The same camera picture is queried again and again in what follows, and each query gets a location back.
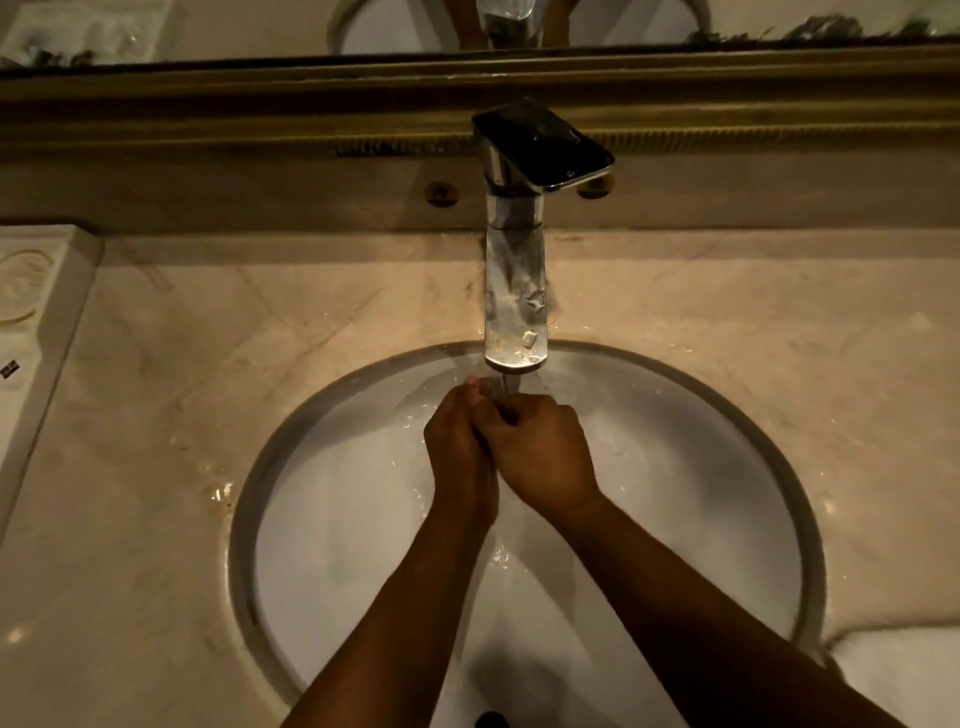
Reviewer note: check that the person's left forearm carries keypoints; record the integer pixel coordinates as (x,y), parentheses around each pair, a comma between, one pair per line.
(397,630)

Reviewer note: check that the person's right fingers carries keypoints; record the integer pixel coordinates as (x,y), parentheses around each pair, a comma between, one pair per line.
(499,412)

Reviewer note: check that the white round sink basin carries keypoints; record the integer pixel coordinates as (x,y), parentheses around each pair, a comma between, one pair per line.
(525,540)

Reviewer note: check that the white towel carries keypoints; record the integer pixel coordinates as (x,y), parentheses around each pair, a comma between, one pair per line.
(900,667)

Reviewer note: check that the chrome sink faucet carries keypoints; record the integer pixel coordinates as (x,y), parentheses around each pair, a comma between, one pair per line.
(517,247)

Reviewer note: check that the person's right forearm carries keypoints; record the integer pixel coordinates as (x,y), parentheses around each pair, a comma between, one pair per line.
(720,637)

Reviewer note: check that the person's left fingers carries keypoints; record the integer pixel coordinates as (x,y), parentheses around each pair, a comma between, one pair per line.
(459,401)

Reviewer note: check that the gold framed wall mirror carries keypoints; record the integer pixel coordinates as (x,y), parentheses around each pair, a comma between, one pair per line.
(480,75)

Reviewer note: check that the person's left hand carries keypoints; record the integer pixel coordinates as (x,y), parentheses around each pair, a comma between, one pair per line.
(459,465)

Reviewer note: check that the white carved tray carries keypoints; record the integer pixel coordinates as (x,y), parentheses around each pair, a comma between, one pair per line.
(34,330)

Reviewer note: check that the person's right hand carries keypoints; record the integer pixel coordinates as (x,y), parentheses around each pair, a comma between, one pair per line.
(536,450)

